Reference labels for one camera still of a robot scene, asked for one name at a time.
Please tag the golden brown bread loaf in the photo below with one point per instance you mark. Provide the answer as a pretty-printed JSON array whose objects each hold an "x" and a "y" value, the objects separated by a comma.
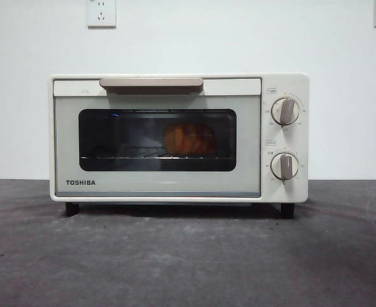
[{"x": 188, "y": 139}]

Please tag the cream Toshiba toaster oven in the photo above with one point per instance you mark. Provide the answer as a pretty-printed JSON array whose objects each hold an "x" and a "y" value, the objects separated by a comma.
[{"x": 303, "y": 144}]

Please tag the cream timer knob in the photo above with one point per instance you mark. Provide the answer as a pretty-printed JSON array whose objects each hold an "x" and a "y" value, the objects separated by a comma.
[{"x": 279, "y": 166}]

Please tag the cream temperature knob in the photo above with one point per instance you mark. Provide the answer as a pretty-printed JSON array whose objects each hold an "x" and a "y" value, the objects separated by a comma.
[{"x": 279, "y": 110}]

